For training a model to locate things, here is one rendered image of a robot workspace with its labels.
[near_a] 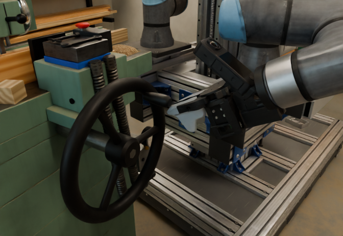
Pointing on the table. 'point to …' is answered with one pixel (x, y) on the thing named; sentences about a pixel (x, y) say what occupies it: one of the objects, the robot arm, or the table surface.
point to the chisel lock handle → (17, 19)
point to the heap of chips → (125, 49)
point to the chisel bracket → (15, 29)
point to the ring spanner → (80, 41)
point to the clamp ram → (37, 45)
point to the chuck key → (64, 37)
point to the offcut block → (12, 91)
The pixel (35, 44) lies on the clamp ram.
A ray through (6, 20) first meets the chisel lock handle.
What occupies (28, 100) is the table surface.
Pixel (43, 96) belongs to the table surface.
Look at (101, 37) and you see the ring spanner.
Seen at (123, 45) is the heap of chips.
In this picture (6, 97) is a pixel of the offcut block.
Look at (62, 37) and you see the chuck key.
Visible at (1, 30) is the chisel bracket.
